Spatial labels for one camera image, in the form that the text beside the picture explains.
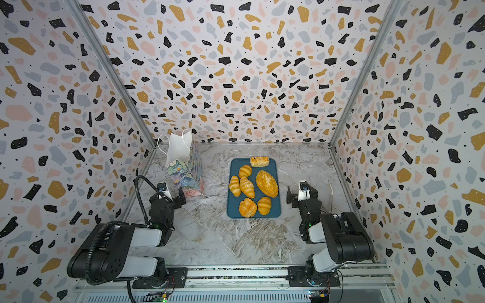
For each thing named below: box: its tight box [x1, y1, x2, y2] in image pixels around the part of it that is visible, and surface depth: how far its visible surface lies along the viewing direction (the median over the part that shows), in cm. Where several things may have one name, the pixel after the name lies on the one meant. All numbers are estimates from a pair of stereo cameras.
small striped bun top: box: [238, 164, 252, 179], surface depth 105 cm
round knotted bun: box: [238, 198, 258, 218], surface depth 91 cm
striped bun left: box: [228, 175, 242, 198], surface depth 100 cm
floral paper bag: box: [157, 128, 204, 198], surface depth 89 cm
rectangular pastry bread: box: [250, 155, 270, 168], surface depth 112 cm
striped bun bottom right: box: [257, 196, 272, 216], surface depth 93 cm
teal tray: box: [226, 156, 282, 219], surface depth 99 cm
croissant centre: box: [239, 176, 256, 199], surface depth 97 cm
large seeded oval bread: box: [255, 169, 279, 199], surface depth 99 cm
